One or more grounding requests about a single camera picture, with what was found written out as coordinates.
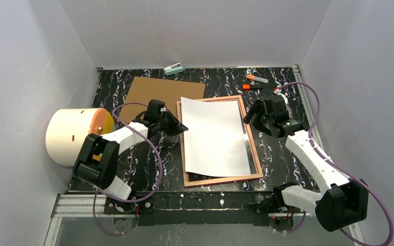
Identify brown cardboard backing board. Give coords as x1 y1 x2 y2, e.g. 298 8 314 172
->
119 77 206 122

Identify landscape photo print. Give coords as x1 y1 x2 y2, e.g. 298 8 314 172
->
181 97 251 177

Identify pink picture frame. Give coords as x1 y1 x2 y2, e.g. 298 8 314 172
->
176 95 264 189

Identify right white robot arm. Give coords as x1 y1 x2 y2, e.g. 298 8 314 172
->
243 95 368 232

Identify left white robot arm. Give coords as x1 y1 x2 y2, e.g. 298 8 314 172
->
73 99 188 203

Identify orange black marker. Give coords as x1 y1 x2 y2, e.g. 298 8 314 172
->
242 84 263 91

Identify orange grey marker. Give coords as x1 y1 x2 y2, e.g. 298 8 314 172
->
246 74 268 84

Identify light blue stapler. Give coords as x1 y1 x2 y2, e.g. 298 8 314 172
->
163 63 184 76

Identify white cylinder container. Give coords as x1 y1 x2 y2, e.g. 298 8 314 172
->
45 108 115 167

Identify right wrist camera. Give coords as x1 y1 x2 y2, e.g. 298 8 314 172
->
273 87 288 104

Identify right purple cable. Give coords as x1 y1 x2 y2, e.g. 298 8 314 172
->
273 81 394 246

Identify purple cable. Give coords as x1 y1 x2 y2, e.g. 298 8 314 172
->
92 101 164 237
273 81 394 246

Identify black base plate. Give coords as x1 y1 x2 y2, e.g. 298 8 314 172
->
103 191 307 228

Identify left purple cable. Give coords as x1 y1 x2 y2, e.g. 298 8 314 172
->
92 101 164 237

